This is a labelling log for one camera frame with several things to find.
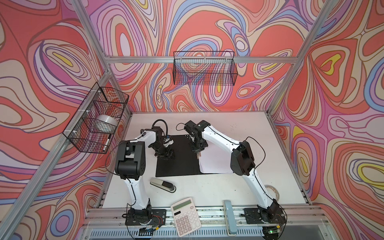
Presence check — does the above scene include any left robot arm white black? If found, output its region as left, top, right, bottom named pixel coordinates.
left=115, top=119, right=175, bottom=213

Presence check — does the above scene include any aluminium frame rail front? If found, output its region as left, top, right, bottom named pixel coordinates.
left=77, top=205, right=337, bottom=240

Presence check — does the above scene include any silver tape roll in basket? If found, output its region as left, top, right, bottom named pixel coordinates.
left=92, top=115, right=118, bottom=134

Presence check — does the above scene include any printed paper sheets stack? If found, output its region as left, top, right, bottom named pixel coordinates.
left=199, top=132, right=235, bottom=174

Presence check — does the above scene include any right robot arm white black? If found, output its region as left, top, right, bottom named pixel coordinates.
left=184, top=120, right=281, bottom=223

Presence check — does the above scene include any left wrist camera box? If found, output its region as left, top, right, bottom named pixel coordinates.
left=164, top=137, right=174, bottom=147

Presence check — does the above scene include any black grey stapler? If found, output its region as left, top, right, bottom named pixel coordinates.
left=150, top=178, right=177, bottom=193

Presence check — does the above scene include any black wire basket back wall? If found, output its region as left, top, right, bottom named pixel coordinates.
left=173, top=50, right=238, bottom=86

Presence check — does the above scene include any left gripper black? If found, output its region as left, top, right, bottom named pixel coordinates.
left=149, top=142, right=176, bottom=159

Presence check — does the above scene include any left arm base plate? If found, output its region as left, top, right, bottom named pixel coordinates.
left=122, top=209, right=167, bottom=227

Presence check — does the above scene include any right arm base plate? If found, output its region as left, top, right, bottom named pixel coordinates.
left=244, top=208, right=287, bottom=225

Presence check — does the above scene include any white marker in basket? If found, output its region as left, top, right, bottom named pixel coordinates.
left=103, top=134, right=112, bottom=153

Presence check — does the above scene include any white desk calculator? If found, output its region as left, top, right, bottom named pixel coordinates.
left=171, top=198, right=202, bottom=237

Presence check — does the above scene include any black wire basket wall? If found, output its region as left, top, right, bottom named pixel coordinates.
left=173, top=50, right=238, bottom=86
left=63, top=83, right=129, bottom=154

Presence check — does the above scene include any black wire basket left wall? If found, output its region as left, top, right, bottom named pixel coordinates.
left=63, top=83, right=129, bottom=154

